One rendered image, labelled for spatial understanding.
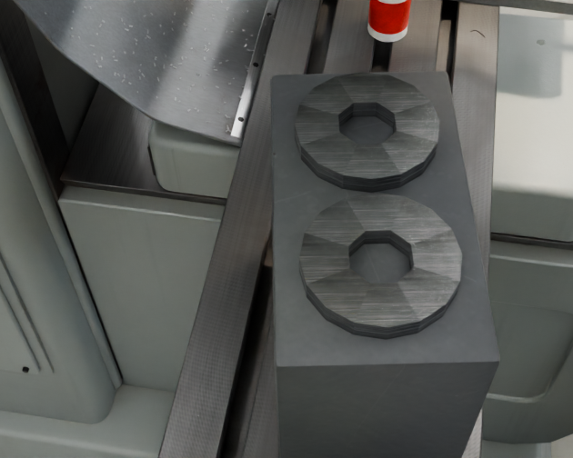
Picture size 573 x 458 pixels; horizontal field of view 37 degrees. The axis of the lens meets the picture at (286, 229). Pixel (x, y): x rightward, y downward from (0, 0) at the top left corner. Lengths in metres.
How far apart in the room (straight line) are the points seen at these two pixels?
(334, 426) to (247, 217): 0.27
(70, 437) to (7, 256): 0.45
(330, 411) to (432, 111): 0.20
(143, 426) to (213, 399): 0.81
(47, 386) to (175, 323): 0.26
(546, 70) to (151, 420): 0.83
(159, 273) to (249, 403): 0.50
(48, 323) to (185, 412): 0.60
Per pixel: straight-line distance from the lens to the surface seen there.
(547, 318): 1.14
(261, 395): 0.66
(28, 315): 1.23
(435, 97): 0.58
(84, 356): 1.33
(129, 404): 1.48
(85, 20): 0.91
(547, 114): 1.01
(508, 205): 0.96
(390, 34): 0.89
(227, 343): 0.68
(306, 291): 0.47
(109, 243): 1.13
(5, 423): 1.52
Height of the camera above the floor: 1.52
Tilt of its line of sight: 54 degrees down
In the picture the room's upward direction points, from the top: 1 degrees counter-clockwise
